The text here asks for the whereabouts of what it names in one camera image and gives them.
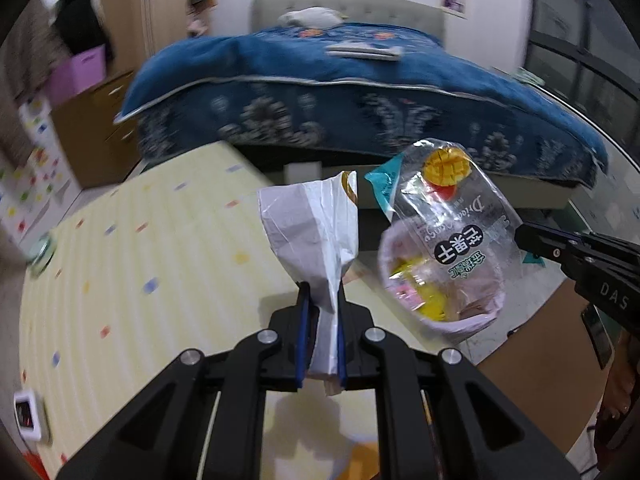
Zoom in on white folded cloth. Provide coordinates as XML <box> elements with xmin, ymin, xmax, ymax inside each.
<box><xmin>325</xmin><ymin>42</ymin><xmax>403</xmax><ymax>61</ymax></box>

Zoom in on white foil bag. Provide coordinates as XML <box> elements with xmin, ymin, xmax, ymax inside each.
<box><xmin>257</xmin><ymin>170</ymin><xmax>360</xmax><ymax>396</ymax></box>

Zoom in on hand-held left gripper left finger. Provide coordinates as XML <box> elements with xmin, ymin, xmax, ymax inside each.
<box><xmin>55</xmin><ymin>281</ymin><xmax>321</xmax><ymax>480</ymax></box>

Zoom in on light wooden wardrobe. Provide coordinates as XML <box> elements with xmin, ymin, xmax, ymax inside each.
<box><xmin>100</xmin><ymin>0</ymin><xmax>216</xmax><ymax>76</ymax></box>

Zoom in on dark glass window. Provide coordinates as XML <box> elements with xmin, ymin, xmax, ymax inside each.
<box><xmin>522</xmin><ymin>0</ymin><xmax>640</xmax><ymax>161</ymax></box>

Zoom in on white pillow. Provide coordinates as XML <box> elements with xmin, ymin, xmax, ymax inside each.
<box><xmin>277</xmin><ymin>6</ymin><xmax>346</xmax><ymax>28</ymax></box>

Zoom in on round green tin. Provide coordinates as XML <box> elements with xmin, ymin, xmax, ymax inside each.
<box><xmin>27</xmin><ymin>235</ymin><xmax>58</xmax><ymax>276</ymax></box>

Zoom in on purple plastic basket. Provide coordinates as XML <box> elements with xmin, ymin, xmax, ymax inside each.
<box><xmin>45</xmin><ymin>44</ymin><xmax>108</xmax><ymax>106</ymax></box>

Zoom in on yellow striped tablecloth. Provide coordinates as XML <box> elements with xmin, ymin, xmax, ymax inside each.
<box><xmin>19</xmin><ymin>142</ymin><xmax>381</xmax><ymax>480</ymax></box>

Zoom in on black smartphone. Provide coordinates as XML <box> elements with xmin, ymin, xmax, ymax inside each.
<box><xmin>581</xmin><ymin>304</ymin><xmax>614</xmax><ymax>370</ymax></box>

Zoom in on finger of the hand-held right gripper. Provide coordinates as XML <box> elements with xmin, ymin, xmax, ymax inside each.
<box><xmin>516</xmin><ymin>235</ymin><xmax>582</xmax><ymax>274</ymax></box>
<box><xmin>515</xmin><ymin>220</ymin><xmax>583</xmax><ymax>247</ymax></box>

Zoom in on brown cardboard box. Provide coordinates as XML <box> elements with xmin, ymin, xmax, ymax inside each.
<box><xmin>472</xmin><ymin>280</ymin><xmax>623</xmax><ymax>461</ymax></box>

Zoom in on white portable charger device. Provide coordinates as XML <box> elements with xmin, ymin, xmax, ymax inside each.
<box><xmin>12</xmin><ymin>387</ymin><xmax>51</xmax><ymax>443</ymax></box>

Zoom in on pink lined waste bin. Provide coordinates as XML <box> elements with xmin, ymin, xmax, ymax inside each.
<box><xmin>377</xmin><ymin>220</ymin><xmax>505</xmax><ymax>346</ymax></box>

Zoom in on white polka dot cabinet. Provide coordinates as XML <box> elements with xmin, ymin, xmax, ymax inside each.
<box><xmin>0</xmin><ymin>97</ymin><xmax>83</xmax><ymax>251</ymax></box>

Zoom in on blue floral blanket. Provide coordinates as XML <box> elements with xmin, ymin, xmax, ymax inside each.
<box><xmin>114</xmin><ymin>22</ymin><xmax>611</xmax><ymax>188</ymax></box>

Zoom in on wooden drawer cabinet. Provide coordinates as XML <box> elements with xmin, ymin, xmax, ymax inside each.
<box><xmin>50</xmin><ymin>71</ymin><xmax>143</xmax><ymax>190</ymax></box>

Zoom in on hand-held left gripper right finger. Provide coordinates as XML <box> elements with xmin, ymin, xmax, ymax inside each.
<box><xmin>334</xmin><ymin>282</ymin><xmax>581</xmax><ymax>480</ymax></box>

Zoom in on clear fruit snack bag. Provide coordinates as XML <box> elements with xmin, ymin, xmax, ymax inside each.
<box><xmin>365</xmin><ymin>137</ymin><xmax>526</xmax><ymax>321</ymax></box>

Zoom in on black jacket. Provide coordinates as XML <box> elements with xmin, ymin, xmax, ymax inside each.
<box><xmin>52</xmin><ymin>0</ymin><xmax>116</xmax><ymax>56</ymax></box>

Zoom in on grey upholstered bed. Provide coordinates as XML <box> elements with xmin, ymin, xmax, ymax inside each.
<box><xmin>235</xmin><ymin>0</ymin><xmax>596</xmax><ymax>211</ymax></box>

